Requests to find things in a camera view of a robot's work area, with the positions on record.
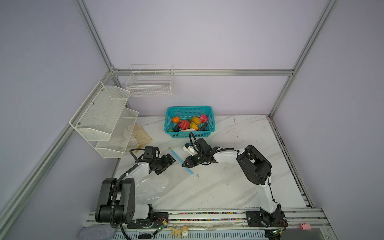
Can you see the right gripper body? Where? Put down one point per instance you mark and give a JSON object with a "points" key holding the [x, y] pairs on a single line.
{"points": [[202, 156]]}

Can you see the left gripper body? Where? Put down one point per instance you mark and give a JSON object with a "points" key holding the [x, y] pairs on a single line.
{"points": [[159, 162]]}

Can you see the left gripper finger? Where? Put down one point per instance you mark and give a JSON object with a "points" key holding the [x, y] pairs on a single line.
{"points": [[161, 168], [170, 159]]}

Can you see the clear zip top bag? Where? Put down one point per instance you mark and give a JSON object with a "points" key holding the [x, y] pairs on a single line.
{"points": [[150, 187]]}

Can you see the yellow toy mango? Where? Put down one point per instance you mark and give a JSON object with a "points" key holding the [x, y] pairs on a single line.
{"points": [[196, 120]]}

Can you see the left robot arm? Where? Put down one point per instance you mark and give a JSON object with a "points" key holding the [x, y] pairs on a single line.
{"points": [[117, 203]]}

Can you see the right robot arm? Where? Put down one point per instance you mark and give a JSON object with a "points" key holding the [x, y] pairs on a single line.
{"points": [[256, 168]]}

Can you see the pink toy fruit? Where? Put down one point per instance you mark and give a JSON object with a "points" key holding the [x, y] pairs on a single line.
{"points": [[204, 118]]}

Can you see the teal plastic basket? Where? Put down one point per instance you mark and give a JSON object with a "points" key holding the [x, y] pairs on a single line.
{"points": [[186, 113]]}

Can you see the orange toy fruit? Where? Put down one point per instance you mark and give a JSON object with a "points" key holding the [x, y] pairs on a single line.
{"points": [[176, 120]]}

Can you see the white mesh lower shelf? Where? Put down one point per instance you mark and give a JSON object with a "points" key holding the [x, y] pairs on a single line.
{"points": [[116, 147]]}

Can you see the white mesh shelf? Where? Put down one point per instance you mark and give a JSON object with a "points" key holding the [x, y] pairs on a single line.
{"points": [[116, 147], [97, 117]]}

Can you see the wooden toy figure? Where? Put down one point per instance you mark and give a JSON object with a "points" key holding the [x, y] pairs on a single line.
{"points": [[178, 233]]}

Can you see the white mesh upper shelf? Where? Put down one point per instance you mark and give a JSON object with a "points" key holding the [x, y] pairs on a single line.
{"points": [[97, 117]]}

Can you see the grey cloth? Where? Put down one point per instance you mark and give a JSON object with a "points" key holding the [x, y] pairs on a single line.
{"points": [[97, 232]]}

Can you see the pink toy pig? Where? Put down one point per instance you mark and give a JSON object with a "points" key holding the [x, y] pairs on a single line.
{"points": [[305, 226]]}

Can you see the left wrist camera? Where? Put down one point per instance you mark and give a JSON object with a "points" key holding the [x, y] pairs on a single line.
{"points": [[151, 153]]}

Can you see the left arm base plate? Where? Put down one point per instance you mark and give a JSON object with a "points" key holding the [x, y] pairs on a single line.
{"points": [[154, 221]]}

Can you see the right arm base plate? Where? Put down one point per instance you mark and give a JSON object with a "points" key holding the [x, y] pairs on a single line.
{"points": [[264, 219]]}

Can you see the white wire basket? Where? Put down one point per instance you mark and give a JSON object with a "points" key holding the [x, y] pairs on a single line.
{"points": [[151, 81]]}

